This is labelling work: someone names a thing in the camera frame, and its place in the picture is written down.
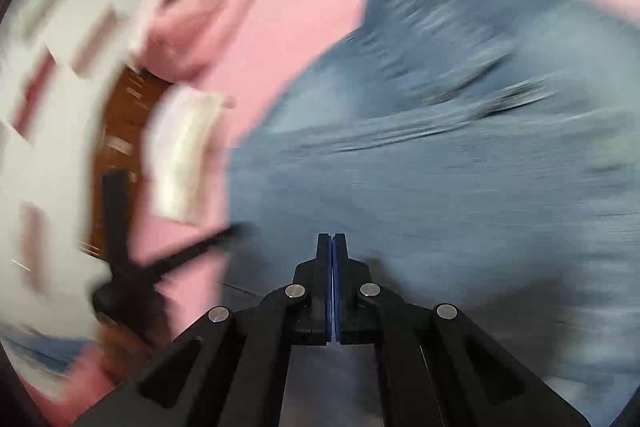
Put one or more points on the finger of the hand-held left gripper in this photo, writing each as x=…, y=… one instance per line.
x=116, y=227
x=195, y=249

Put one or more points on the white patterned blanket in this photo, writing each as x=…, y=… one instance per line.
x=55, y=107

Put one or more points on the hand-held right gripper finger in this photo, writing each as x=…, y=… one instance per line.
x=337, y=292
x=327, y=292

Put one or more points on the pink bed sheet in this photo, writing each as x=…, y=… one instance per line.
x=300, y=7

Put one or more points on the blue denim jeans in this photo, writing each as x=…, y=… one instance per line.
x=425, y=157

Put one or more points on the brown wooden bed frame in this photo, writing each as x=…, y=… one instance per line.
x=127, y=107

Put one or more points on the white folded cloth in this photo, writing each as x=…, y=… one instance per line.
x=180, y=147

